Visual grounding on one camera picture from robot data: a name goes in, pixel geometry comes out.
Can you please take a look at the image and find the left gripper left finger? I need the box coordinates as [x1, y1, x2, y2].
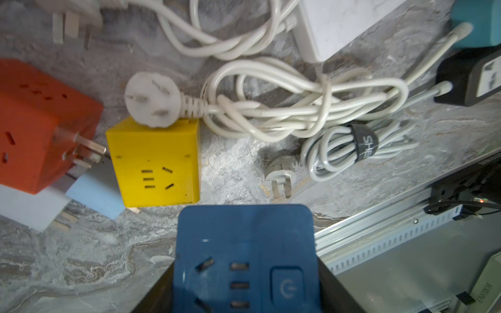
[131, 263, 174, 313]

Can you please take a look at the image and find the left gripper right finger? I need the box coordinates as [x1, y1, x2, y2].
[317, 258, 366, 313]

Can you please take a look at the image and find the blue cube socket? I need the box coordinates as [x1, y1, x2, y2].
[172, 204, 321, 312]

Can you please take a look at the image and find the light blue adapter plug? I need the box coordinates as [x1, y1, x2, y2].
[65, 156, 141, 220]

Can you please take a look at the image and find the yellow cube socket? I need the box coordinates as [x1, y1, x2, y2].
[106, 117, 201, 208]

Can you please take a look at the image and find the white 66W charger plug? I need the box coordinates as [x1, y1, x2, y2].
[1, 176, 78, 232]

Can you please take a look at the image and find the red cube socket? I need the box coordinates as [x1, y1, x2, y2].
[1, 59, 106, 194]

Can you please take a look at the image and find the black power strip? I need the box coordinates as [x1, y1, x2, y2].
[434, 46, 500, 107]

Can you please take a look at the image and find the teal power strip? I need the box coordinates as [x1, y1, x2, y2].
[450, 0, 500, 49]

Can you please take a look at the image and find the white power strip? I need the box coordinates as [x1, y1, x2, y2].
[292, 0, 404, 63]

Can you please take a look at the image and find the white bundled cable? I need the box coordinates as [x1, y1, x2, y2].
[261, 80, 455, 200]

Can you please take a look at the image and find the white coiled cable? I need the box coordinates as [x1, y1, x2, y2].
[123, 21, 474, 143]

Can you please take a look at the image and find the white plug cable of strip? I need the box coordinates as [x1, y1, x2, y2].
[34, 0, 302, 61]

